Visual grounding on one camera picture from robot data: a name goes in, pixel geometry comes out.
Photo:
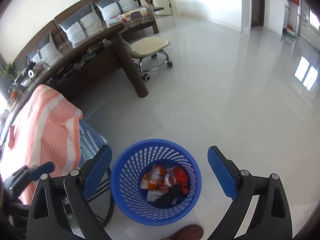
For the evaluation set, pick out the cream rolling stool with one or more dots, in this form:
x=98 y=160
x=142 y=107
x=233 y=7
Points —
x=149 y=47

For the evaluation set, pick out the grey blue cushion far right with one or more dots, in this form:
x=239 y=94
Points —
x=112 y=9

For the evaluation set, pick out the black foam mesh sleeve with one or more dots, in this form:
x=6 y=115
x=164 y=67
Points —
x=166 y=200

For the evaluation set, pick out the red plastic bag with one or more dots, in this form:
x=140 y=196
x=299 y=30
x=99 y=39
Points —
x=182 y=178

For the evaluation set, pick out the orange striped tablecloth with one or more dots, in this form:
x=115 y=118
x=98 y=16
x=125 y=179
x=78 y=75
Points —
x=46 y=129

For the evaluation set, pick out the grey blue cushion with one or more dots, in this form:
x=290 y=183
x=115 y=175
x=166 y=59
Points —
x=81 y=25
x=112 y=9
x=45 y=51

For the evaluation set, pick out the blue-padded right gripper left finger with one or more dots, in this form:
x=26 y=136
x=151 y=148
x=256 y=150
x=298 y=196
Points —
x=47 y=218

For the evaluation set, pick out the brown shoe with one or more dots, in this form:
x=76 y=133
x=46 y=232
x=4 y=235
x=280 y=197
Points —
x=190 y=232

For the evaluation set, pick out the shiny red foil snack bag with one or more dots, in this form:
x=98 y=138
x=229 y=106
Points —
x=166 y=182

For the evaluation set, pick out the white orange wrapper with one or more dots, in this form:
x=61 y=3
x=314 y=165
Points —
x=150 y=180

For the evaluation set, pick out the floral sofa blanket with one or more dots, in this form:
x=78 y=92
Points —
x=133 y=18

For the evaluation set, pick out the red long snack wrapper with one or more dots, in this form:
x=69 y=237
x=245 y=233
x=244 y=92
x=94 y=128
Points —
x=11 y=141

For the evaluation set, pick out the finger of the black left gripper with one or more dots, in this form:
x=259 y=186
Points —
x=32 y=171

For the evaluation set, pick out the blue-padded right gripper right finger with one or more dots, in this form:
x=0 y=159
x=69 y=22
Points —
x=271 y=218

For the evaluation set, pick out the green potted plant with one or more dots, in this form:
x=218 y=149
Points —
x=9 y=71

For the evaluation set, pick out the glass tray with tape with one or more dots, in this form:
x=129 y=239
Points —
x=28 y=75

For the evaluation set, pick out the blue plastic trash basket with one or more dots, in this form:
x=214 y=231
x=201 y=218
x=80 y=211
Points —
x=139 y=204

